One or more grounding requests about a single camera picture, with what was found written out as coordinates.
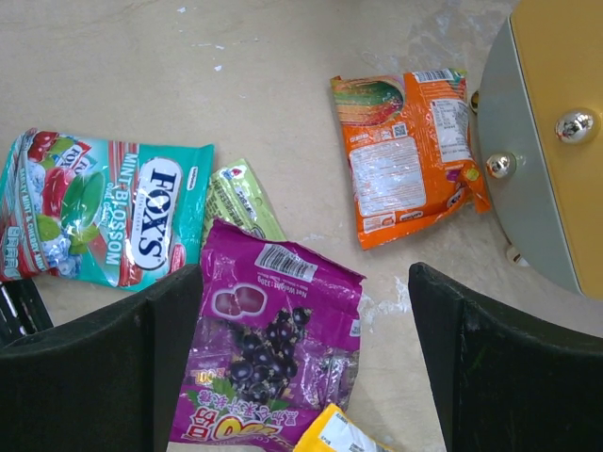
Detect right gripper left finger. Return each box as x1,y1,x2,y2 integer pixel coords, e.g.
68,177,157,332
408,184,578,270
1,265,204,451

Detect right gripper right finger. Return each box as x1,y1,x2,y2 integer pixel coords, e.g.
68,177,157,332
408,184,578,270
408,263,602,451

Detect teal Fox's candy bag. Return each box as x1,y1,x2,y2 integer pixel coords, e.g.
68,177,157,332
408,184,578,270
1,129,215,291

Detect yellow small snack box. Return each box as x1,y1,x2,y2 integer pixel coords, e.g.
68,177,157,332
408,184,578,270
293,404,392,452

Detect purple candy bag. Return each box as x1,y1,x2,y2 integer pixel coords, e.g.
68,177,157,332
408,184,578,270
170,220,363,451

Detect small light green packet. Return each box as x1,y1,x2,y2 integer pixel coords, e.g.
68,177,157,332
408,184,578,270
202,158,285,245

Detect orange snack packet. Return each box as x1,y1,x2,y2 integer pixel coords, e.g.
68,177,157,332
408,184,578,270
330,68,491,250

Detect white cylinder toy drawers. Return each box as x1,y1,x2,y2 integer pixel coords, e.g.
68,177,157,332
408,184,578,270
477,1,602,299

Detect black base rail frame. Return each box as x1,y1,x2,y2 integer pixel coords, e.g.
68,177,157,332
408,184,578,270
0,279,53,347

